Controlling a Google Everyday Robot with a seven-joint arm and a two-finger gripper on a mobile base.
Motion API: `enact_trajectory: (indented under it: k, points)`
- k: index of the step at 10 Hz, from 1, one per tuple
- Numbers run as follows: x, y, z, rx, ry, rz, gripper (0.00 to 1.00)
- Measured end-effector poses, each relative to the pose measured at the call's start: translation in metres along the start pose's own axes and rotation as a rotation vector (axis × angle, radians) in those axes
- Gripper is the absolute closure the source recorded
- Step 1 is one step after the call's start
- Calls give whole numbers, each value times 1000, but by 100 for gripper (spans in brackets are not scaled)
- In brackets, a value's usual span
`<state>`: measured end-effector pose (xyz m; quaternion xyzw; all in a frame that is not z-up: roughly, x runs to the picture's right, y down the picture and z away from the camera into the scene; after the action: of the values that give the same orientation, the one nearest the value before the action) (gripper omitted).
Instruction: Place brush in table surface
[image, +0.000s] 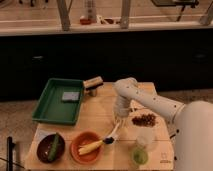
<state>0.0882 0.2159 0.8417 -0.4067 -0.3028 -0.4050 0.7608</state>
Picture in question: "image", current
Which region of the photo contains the pile of brown nuts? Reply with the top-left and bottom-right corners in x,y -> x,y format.
132,114 -> 156,127

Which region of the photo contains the red object on shelf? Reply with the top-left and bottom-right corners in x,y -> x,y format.
79,17 -> 92,25

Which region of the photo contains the white-handled black brush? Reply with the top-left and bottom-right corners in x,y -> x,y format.
103,123 -> 120,145

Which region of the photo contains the green plastic tray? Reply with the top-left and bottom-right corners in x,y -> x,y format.
32,78 -> 84,125

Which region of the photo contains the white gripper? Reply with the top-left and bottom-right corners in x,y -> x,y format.
114,96 -> 131,118

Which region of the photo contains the dark brown bowl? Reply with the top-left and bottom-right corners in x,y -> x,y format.
37,133 -> 65,163

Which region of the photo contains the yellow corn cob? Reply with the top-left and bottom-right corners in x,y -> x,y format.
78,140 -> 103,155

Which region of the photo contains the wooden scrub brush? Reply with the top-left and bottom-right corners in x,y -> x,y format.
83,76 -> 103,96

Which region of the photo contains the black chair frame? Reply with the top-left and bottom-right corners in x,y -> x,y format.
6,136 -> 15,171

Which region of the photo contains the clear cup green liquid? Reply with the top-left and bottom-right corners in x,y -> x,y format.
131,127 -> 155,166

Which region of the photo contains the grey sponge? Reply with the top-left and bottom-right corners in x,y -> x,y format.
62,92 -> 80,102

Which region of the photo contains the green cucumber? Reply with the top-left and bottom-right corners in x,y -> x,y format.
48,133 -> 59,162

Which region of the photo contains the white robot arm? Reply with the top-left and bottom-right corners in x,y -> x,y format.
114,77 -> 213,171

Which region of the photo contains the orange bowl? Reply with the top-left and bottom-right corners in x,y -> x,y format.
69,131 -> 103,165

